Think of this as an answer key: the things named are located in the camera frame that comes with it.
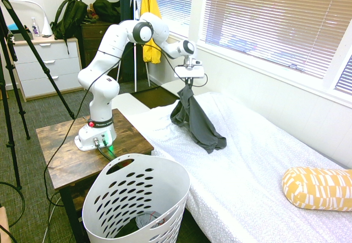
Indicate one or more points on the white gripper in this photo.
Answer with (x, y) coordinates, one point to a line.
(189, 72)

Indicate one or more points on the dark grey shirt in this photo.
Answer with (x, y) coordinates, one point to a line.
(198, 122)

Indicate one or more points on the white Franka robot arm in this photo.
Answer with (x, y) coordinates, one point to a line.
(101, 89)

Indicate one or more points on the white perforated laundry basket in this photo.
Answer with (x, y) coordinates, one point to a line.
(132, 171)

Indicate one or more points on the dark green duffel bag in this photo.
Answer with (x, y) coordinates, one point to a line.
(108, 9)

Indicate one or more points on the white coat rack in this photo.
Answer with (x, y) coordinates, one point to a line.
(135, 61)

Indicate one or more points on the cream mattress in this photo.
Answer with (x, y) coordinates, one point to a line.
(129, 102)

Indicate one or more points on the yellow jacket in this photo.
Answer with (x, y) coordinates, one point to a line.
(150, 20)

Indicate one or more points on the wide white window blind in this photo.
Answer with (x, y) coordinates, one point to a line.
(275, 26)

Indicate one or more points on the dark wooden cabinet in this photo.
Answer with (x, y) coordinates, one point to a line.
(93, 42)

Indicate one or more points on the bed with white sheet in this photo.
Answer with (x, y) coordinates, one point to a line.
(261, 157)

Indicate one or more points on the brown plush toy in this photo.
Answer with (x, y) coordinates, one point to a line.
(91, 12)

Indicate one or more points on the dark green backpack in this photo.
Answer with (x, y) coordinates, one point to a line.
(70, 17)

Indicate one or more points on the white drawer dresser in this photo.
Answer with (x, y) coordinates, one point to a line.
(46, 69)

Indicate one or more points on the light grey garment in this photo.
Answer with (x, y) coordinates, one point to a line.
(147, 219)

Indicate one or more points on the rustic wooden side table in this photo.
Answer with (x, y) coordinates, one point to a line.
(55, 149)

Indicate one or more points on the white desk lamp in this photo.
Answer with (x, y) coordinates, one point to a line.
(46, 26)

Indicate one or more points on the narrow white window blind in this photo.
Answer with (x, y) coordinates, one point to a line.
(345, 75)

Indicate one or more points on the clear plastic bottle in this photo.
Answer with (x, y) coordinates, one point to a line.
(35, 28)

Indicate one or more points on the yellow white patterned bolster pillow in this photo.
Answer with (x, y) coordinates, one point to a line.
(319, 188)

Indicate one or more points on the grey storage box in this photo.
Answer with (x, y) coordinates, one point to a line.
(23, 36)

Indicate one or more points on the small grey wrist camera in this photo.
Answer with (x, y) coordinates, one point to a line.
(195, 62)

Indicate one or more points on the black camera tripod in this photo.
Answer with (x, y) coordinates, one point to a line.
(12, 89)

